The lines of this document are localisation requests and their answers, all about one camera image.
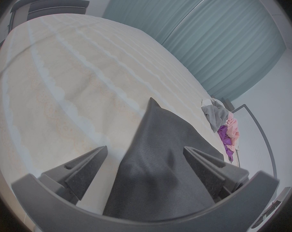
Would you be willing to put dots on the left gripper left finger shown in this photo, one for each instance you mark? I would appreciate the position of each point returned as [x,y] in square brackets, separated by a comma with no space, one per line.
[80,175]

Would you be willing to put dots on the blue-green curtain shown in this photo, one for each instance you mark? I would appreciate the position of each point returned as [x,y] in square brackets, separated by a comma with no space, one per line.
[232,45]
[148,8]

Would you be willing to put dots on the black T-shirt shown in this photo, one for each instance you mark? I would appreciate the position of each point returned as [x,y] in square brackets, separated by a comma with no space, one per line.
[155,173]

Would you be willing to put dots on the bed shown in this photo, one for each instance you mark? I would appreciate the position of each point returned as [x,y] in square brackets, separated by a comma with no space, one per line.
[88,69]

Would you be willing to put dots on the black chest of drawers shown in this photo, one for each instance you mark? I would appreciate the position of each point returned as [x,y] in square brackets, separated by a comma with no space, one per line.
[59,7]

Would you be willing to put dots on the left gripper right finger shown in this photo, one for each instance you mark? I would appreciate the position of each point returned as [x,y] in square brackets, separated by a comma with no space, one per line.
[216,175]

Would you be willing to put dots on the white garment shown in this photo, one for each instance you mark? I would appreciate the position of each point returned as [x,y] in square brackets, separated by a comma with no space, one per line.
[212,101]

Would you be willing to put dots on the purple garment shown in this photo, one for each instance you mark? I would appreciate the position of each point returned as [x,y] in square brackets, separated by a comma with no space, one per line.
[224,134]

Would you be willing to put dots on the grey garment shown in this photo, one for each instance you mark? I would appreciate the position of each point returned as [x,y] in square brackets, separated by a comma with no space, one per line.
[216,116]

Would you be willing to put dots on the grey bedside table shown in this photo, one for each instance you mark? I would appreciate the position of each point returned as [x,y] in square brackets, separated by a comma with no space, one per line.
[227,103]

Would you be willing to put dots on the pink garment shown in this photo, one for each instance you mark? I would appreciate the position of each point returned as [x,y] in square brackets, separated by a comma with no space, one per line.
[233,129]

